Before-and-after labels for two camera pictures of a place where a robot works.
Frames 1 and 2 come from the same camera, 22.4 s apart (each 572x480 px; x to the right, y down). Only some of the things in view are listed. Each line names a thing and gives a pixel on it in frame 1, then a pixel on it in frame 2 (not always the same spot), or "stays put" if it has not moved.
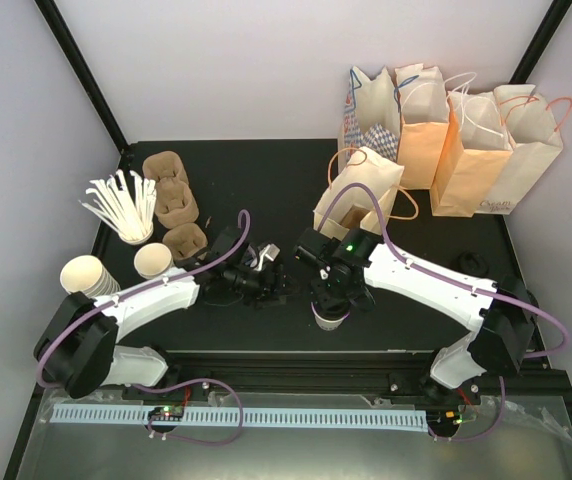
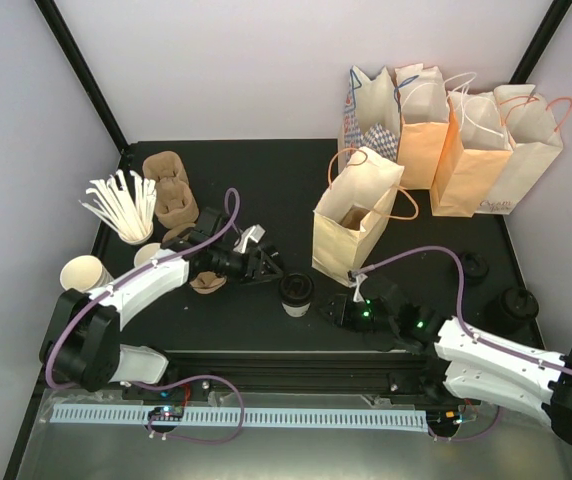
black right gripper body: [336, 293] to [354, 321]
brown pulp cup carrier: [353, 216] stays put
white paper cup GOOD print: [327, 324] to [296, 311]
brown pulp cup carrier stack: [176, 204] stays put
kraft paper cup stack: [86, 273] stays put
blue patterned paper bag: [372, 116] stays put
